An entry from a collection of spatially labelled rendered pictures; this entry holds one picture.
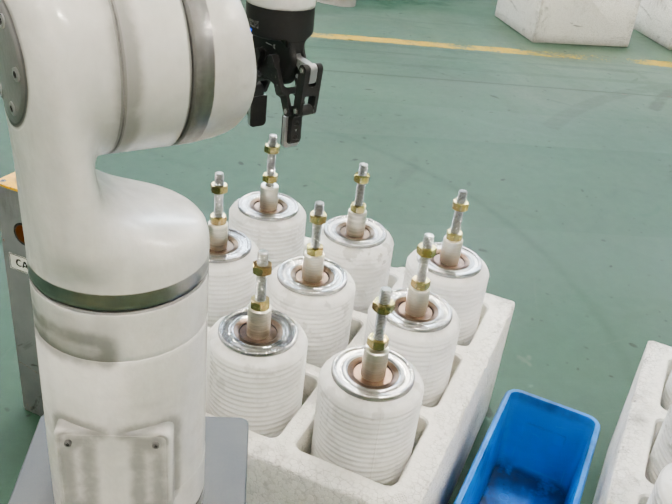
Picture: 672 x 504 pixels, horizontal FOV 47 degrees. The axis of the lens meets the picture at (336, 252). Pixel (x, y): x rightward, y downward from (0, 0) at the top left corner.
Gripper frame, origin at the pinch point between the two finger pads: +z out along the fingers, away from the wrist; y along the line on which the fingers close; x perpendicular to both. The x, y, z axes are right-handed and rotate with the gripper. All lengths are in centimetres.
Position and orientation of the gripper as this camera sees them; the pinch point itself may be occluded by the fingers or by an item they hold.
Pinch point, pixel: (273, 124)
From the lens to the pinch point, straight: 93.0
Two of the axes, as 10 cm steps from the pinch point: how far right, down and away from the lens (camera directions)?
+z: -1.0, 8.6, 5.0
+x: 7.8, -2.5, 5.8
